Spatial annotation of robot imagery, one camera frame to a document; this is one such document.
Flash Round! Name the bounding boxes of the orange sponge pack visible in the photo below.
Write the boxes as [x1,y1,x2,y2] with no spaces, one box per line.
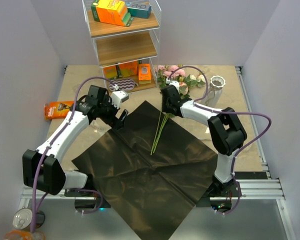
[103,65,118,80]
[138,63,152,84]
[117,61,139,78]

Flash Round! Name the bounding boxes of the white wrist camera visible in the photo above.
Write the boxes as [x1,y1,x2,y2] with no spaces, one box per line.
[165,78,180,92]
[110,90,129,110]

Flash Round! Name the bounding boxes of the white wire wooden shelf rack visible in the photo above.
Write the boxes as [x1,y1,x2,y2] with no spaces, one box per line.
[82,0,162,92]

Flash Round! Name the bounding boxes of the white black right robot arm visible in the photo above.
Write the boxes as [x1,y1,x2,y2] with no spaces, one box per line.
[160,84,247,197]

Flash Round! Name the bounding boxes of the orange sponge pack left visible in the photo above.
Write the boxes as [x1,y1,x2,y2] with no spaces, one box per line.
[103,65,118,80]

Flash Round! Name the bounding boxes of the teal box top shelf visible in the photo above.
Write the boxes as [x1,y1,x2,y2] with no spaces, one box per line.
[125,1,152,19]

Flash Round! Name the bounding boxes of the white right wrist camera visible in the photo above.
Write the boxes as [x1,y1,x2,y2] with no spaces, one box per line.
[165,78,180,92]

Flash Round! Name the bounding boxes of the orange sponge pack middle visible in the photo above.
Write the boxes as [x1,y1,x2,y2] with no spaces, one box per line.
[117,61,139,78]

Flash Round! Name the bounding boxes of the black wrapping paper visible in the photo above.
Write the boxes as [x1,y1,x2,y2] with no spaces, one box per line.
[73,101,217,240]

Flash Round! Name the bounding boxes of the orange sponge pack right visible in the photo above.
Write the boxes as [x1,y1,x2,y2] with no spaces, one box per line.
[138,63,152,84]

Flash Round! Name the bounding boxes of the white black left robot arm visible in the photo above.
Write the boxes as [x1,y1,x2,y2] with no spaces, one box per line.
[22,85,129,196]

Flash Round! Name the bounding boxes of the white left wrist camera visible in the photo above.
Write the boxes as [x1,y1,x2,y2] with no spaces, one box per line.
[110,90,129,110]

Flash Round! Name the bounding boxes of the orange sponge box top shelf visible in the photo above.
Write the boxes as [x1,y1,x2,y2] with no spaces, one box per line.
[90,0,134,27]

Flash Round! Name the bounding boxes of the metal tin can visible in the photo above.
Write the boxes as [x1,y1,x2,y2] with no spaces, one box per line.
[12,208,46,232]

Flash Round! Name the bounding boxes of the aluminium rail frame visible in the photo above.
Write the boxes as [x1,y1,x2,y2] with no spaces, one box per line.
[19,66,296,240]

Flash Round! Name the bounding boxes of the pink artificial flower bouquet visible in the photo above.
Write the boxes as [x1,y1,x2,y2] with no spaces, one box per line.
[150,64,208,155]

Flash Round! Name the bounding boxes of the orange plastic container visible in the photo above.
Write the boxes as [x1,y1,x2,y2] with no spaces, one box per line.
[3,230,46,240]

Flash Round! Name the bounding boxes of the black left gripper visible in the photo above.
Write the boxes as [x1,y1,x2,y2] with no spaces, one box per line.
[97,94,128,130]

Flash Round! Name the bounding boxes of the orange razor package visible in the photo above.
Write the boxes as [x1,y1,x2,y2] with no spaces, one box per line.
[44,101,74,121]

